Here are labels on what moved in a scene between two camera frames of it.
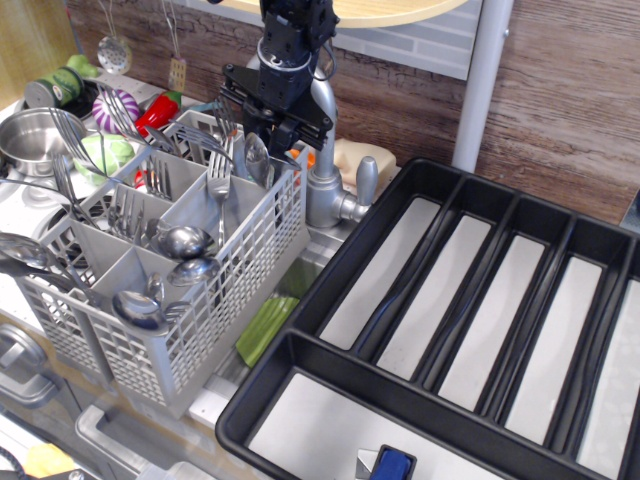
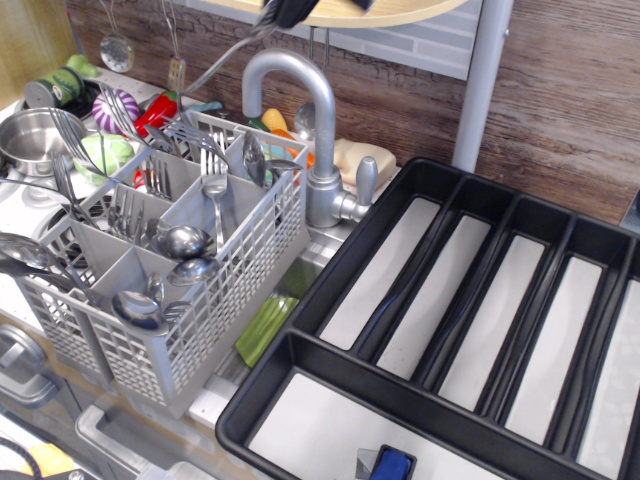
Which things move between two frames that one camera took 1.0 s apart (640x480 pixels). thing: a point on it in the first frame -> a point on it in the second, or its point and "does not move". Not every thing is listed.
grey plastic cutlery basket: x=148 y=277 does not move
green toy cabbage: x=101 y=156 does not move
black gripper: x=294 y=32 -> x=290 y=13
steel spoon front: x=193 y=272 does not move
